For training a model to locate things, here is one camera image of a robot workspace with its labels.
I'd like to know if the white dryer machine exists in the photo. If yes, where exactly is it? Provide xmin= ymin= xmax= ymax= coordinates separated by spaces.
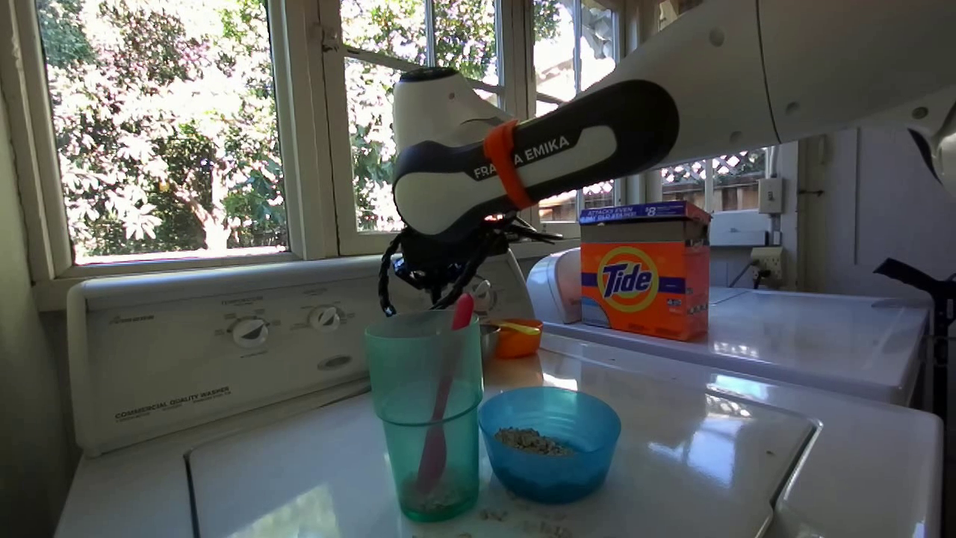
xmin=525 ymin=247 xmax=929 ymax=405

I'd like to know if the orange plastic bowl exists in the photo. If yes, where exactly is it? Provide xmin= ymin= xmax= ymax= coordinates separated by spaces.
xmin=493 ymin=321 xmax=542 ymax=359

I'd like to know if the orange Tide detergent box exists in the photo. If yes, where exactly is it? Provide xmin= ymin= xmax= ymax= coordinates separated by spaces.
xmin=579 ymin=199 xmax=712 ymax=341

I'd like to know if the teal plastic cup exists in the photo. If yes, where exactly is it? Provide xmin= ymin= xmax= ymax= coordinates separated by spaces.
xmin=361 ymin=311 xmax=484 ymax=523

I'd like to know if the white timer dial knob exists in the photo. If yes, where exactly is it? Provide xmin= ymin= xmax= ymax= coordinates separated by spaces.
xmin=472 ymin=279 xmax=497 ymax=314

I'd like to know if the white framed window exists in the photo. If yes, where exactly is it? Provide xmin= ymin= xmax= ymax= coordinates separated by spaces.
xmin=0 ymin=0 xmax=802 ymax=314

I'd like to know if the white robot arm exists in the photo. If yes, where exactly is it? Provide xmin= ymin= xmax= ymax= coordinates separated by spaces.
xmin=379 ymin=0 xmax=956 ymax=308

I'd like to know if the white wall outlet box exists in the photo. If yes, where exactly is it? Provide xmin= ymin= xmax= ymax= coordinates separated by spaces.
xmin=709 ymin=208 xmax=770 ymax=247

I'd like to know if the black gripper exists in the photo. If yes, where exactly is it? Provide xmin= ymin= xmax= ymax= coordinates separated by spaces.
xmin=376 ymin=214 xmax=555 ymax=315

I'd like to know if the blue plastic bowl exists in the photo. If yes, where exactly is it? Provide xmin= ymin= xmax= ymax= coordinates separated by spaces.
xmin=479 ymin=384 xmax=621 ymax=504

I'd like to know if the yellow plastic spoon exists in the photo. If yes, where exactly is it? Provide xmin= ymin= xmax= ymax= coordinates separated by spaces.
xmin=500 ymin=318 xmax=542 ymax=333

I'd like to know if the white washing machine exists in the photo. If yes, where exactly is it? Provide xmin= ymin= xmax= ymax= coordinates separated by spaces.
xmin=56 ymin=257 xmax=948 ymax=538

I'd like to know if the red pink plastic spoon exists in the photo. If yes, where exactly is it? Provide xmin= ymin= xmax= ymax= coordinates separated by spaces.
xmin=416 ymin=293 xmax=475 ymax=493

